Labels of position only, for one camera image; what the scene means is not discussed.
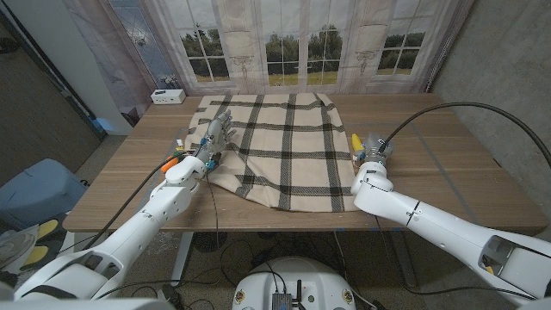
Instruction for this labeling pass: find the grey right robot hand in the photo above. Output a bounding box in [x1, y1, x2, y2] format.
[351, 132, 396, 168]

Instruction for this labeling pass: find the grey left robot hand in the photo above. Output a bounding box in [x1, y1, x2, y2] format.
[195, 108, 238, 171]

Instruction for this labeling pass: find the cream black plaid scarf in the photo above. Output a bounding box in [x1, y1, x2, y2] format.
[183, 92, 365, 214]

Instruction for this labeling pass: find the orange toy carrot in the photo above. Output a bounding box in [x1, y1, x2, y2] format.
[160, 148, 186, 175]

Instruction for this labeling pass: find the white power strip box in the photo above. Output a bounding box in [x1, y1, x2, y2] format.
[150, 89, 187, 106]

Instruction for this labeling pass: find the light blue floor object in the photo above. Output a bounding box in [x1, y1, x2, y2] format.
[95, 117, 114, 135]

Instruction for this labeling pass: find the purple printed backdrop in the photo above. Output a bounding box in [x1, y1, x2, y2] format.
[62, 0, 182, 126]

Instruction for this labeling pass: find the white table leg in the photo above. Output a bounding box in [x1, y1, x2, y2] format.
[170, 231, 195, 288]

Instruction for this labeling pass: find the grey table leg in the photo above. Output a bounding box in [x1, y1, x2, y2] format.
[389, 230, 418, 288]

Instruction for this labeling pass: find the printed window backdrop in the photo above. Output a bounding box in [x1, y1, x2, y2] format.
[141, 0, 474, 96]

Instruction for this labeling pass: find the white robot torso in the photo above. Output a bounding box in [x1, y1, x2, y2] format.
[231, 257, 357, 310]

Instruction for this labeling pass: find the black box on torso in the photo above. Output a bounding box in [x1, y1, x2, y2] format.
[270, 279, 305, 310]

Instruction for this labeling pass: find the blue-grey plastic bin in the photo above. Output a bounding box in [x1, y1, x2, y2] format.
[0, 158, 90, 232]

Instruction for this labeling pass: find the yellow patterned floor mat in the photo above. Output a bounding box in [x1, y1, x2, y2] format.
[0, 218, 74, 276]

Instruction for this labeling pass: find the thin black left wrist cable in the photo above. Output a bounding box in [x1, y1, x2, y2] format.
[206, 168, 220, 251]

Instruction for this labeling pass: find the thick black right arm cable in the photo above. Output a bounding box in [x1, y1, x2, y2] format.
[381, 101, 551, 168]

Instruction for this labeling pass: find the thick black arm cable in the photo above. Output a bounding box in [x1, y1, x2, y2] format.
[78, 154, 182, 259]
[381, 101, 551, 168]

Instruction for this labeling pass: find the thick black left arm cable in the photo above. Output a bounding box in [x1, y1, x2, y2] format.
[78, 154, 182, 259]

